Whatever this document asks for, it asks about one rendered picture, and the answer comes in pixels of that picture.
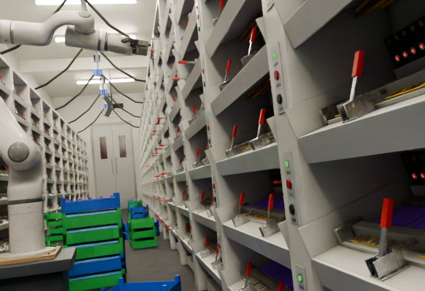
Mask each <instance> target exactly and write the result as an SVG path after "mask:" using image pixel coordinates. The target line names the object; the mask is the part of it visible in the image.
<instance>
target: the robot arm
mask: <svg viewBox="0 0 425 291"><path fill-rule="evenodd" d="M65 25H67V28H66V30H65V46H68V47H75V48H79V49H87V50H91V51H99V52H105V50H106V52H107V51H111V52H114V53H119V54H124V55H128V56H131V55H132V54H138V55H142V56H147V50H148V45H149V42H148V41H145V40H138V39H133V38H130V37H124V36H119V35H110V33H108V34H107V32H106V31H102V30H96V29H95V28H94V25H95V21H94V16H93V14H91V13H89V12H87V11H79V10H63V11H59V12H57V13H55V14H53V15H52V16H51V17H50V18H48V19H47V20H46V21H45V22H43V23H31V22H19V21H12V20H0V44H15V45H26V46H48V45H50V44H51V42H52V39H53V36H54V33H55V31H56V30H57V29H58V28H59V27H62V26H65ZM72 25H74V26H72ZM0 155H1V157H2V159H3V160H4V162H5V163H6V164H7V165H8V166H9V180H8V189H7V198H8V223H9V244H8V245H7V244H5V246H4V250H5V252H7V251H9V252H8V253H5V254H1V255H0V259H19V258H24V257H32V256H39V255H43V254H48V253H51V252H54V251H55V250H56V248H55V247H46V241H45V231H44V209H43V198H42V173H43V164H42V153H41V151H40V149H39V147H38V146H37V145H36V144H35V143H34V142H33V140H32V139H31V138H30V137H29V136H28V135H27V134H26V133H25V131H24V130H23V128H22V127H21V126H20V125H19V123H18V122H17V121H16V119H15V117H14V116H13V115H12V113H11V111H10V110H9V109H8V107H7V105H6V104H5V103H4V101H3V100H2V98H1V96H0Z"/></svg>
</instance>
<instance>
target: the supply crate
mask: <svg viewBox="0 0 425 291"><path fill-rule="evenodd" d="M113 195H114V197H113V198H110V197H108V198H103V199H92V200H82V201H71V202H66V198H65V197H63V198H61V214H63V213H75V212H81V211H93V210H99V209H110V208H117V207H121V206H120V193H119V192H114V193H113Z"/></svg>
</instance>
